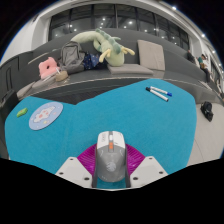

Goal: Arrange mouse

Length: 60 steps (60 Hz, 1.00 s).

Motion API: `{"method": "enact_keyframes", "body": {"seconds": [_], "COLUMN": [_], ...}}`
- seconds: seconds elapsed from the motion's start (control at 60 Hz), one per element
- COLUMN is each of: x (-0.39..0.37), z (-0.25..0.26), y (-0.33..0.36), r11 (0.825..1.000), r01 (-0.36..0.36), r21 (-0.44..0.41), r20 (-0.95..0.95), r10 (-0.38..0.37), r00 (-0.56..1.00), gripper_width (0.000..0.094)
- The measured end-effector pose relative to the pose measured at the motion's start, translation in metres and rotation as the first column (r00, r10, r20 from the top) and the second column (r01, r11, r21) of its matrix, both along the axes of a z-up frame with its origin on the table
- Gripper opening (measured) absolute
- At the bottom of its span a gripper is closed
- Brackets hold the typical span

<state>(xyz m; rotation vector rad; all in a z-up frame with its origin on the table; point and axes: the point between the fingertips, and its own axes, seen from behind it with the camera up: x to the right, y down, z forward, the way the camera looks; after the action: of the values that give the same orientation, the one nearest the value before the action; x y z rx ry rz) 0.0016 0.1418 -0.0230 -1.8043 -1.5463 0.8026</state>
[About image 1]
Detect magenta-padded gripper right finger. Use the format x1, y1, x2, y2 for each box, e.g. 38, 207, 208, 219
125, 143, 169, 189

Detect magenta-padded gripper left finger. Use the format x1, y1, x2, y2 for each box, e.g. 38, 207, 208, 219
55, 143, 99, 189

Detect grey and white computer mouse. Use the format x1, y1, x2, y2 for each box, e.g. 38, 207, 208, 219
95, 130, 128, 183

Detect round light blue mouse pad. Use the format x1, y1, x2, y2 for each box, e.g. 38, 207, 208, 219
28, 101, 64, 131

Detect white marker with black cap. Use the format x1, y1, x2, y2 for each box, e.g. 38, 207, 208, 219
145, 86, 170, 102

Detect black bag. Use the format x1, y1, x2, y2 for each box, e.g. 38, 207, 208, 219
200, 101, 215, 122

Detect flat grey seat cushion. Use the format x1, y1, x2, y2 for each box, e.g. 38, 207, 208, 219
31, 74, 59, 89
16, 81, 36, 99
107, 63, 155, 76

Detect small tan woven bowl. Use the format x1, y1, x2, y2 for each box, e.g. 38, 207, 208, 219
54, 70, 69, 83

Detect black suitcase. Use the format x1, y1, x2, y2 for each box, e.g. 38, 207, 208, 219
0, 89, 19, 124

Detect pink plush cushion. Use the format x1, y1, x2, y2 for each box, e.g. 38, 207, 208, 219
38, 56, 60, 80

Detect dark blue patterned bag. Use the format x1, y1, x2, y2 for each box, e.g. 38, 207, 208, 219
82, 52, 101, 70

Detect grey backpack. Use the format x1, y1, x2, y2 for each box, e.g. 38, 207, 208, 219
59, 40, 87, 75

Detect large square grey cushion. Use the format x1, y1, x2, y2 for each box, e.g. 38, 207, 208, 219
137, 39, 166, 72

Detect green dragon plush toy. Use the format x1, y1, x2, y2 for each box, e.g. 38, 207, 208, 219
70, 28, 136, 67

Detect person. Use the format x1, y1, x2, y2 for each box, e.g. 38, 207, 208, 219
186, 49, 196, 64
199, 53, 212, 84

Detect ceiling spot lights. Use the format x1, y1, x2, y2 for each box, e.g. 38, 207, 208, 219
171, 5, 206, 38

